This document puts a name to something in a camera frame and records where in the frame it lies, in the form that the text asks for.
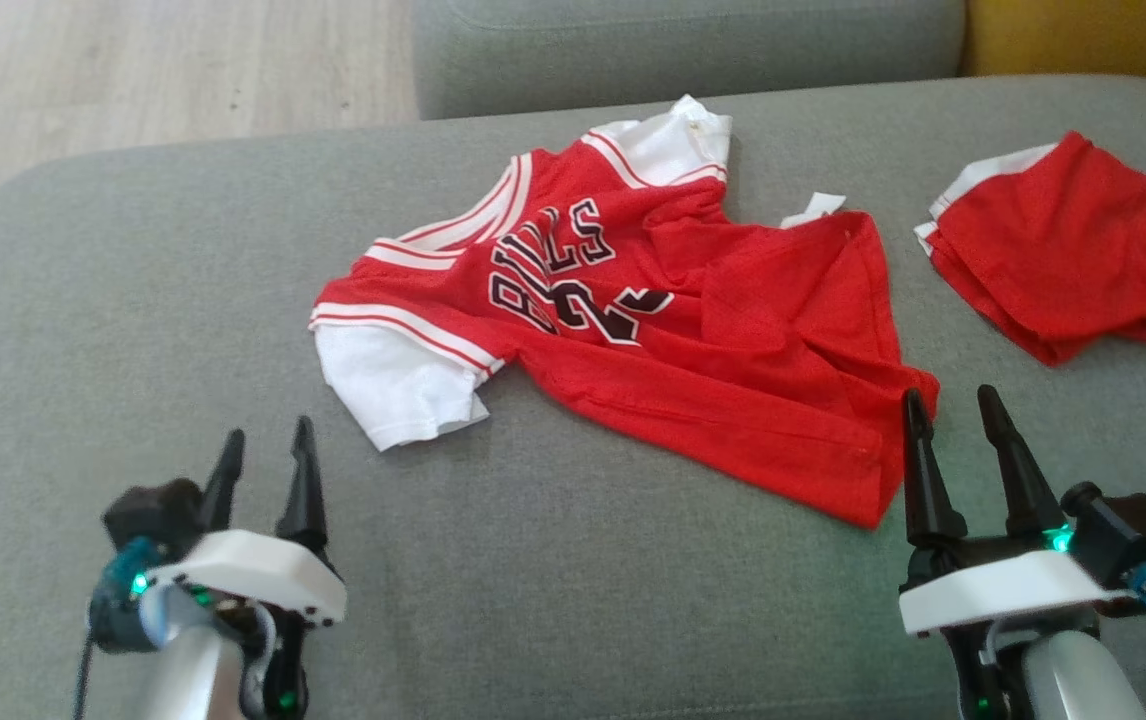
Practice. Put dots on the grey sofa back cushion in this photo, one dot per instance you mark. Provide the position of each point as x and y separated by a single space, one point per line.
683 50

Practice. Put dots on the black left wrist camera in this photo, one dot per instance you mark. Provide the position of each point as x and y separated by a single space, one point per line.
153 510

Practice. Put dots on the yellow cushion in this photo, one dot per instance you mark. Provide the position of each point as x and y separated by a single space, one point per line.
1093 40

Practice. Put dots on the red shorts white waistband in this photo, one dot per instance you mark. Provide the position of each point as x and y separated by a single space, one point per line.
1073 250

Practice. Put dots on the red Bulls jersey white sleeves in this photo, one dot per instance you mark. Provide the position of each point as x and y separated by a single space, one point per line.
733 350

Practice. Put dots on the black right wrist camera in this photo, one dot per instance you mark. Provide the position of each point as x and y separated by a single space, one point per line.
1128 535

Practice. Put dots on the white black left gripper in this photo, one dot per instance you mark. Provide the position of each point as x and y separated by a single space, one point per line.
253 570

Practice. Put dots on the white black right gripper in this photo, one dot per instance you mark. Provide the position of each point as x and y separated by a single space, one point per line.
993 590

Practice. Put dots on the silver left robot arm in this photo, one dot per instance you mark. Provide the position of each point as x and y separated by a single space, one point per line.
193 670

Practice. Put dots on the grey fabric sofa seat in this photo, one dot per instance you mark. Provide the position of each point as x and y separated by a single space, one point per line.
133 300

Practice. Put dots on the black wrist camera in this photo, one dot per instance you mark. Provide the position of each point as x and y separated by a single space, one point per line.
153 510
1128 535

